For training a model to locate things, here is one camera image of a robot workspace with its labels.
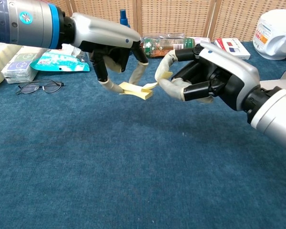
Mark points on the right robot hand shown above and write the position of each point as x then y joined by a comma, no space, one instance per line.
228,64

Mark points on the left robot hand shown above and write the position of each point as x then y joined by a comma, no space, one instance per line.
102,31

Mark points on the yellow sticky note pad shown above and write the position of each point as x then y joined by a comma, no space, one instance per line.
143,95

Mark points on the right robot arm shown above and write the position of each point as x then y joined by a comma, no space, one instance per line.
276,112

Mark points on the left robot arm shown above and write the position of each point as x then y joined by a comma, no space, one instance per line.
21,21

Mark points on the white and red box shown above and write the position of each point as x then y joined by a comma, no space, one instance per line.
231,51

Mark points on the blue spray bottle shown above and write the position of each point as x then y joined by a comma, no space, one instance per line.
124,19

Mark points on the small purple box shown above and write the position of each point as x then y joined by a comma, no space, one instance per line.
203,40

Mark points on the grey board blue spine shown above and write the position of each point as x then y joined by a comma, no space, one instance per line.
276,84

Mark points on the teal snack bag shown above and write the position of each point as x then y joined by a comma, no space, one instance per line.
59,63

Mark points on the green label tea bottle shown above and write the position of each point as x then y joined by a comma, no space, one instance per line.
157,46

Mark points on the white plastic detergent jug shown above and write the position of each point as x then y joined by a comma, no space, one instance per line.
278,35

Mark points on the clear plastic bottle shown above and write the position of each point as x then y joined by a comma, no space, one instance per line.
171,35

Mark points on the wicker folding screen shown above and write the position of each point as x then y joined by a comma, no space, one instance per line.
176,16

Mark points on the pastel tissue pack stack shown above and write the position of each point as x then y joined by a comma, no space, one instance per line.
19,66

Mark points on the black eyeglasses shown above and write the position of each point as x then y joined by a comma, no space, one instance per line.
29,88

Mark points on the blue table cloth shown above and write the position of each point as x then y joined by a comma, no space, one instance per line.
133,155

